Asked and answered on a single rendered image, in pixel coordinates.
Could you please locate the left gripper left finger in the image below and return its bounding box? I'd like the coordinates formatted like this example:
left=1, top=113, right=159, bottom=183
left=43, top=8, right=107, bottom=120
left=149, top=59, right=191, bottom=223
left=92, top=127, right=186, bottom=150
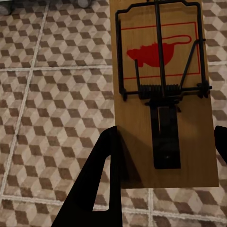
left=51, top=126, right=122, bottom=227

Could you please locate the mousetrap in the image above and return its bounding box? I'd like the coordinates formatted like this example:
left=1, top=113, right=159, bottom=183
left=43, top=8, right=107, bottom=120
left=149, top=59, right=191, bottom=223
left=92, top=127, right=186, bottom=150
left=109, top=0, right=219, bottom=189

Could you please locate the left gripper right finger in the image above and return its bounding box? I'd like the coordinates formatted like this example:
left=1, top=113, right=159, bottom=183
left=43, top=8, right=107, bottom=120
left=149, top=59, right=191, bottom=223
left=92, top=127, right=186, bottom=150
left=214, top=126, right=227, bottom=164

